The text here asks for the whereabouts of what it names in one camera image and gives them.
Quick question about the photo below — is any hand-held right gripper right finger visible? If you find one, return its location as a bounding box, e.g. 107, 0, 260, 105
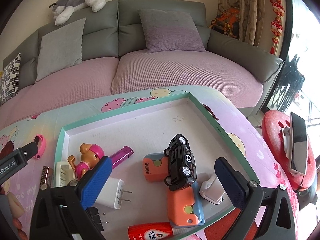
214, 157, 297, 240

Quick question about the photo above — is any black metal rack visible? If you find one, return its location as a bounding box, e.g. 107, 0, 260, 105
271, 54, 307, 113

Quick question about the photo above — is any pink sofa cover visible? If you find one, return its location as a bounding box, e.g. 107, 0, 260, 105
0, 45, 264, 130

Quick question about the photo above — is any patterned beige curtain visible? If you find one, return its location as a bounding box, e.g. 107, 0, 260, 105
218, 0, 270, 48

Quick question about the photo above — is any white phone stand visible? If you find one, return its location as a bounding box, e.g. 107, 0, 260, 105
280, 126, 307, 177

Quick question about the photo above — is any pink plastic ring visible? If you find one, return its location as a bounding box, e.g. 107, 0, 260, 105
33, 134, 47, 160

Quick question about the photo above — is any white tray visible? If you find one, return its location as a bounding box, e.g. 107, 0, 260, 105
54, 92, 260, 240

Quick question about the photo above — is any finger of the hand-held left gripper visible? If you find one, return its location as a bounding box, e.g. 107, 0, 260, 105
20, 140, 40, 160

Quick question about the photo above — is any white charger plug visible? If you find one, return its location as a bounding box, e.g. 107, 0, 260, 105
95, 177, 132, 210

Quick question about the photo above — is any toy dog with pink hat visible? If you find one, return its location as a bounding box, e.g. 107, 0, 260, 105
67, 143, 104, 180

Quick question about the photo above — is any red hanging ornament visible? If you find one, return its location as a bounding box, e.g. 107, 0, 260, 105
267, 0, 285, 55

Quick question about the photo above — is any black smartphone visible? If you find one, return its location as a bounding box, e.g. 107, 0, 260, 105
289, 112, 308, 175

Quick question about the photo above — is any grey purple cushion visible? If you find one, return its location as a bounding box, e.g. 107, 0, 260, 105
137, 9, 207, 53

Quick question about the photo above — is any grey sofa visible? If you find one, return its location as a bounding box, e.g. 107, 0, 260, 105
2, 0, 285, 117

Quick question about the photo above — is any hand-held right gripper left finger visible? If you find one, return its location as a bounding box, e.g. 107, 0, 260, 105
32, 155, 113, 240

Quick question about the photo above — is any grey white husky plush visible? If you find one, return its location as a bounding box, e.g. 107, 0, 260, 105
49, 0, 109, 26

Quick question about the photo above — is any magenta lighter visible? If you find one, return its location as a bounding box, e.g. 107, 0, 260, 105
110, 146, 134, 170

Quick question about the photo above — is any white smartwatch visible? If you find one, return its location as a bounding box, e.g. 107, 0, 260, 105
199, 172, 225, 204

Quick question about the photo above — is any black charger plug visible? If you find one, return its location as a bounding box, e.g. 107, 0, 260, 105
86, 206, 109, 233

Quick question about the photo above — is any black white patterned pillow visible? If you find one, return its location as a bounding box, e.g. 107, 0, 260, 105
0, 52, 22, 105

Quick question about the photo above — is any red round stool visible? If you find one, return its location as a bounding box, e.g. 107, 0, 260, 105
261, 110, 317, 192

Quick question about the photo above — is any printed blanket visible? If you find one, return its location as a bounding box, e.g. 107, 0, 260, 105
0, 85, 308, 240

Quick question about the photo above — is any light grey cushion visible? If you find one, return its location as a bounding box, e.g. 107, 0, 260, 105
36, 17, 87, 82

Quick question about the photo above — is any red white bottle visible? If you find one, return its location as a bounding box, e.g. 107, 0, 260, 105
128, 222, 180, 240

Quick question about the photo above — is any cream hair claw clip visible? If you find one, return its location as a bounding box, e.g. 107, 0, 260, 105
54, 161, 79, 188

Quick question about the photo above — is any orange backpack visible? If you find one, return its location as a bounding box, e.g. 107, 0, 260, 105
209, 7, 240, 39

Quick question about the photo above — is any black toy car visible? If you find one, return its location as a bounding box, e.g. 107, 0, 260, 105
164, 134, 198, 192

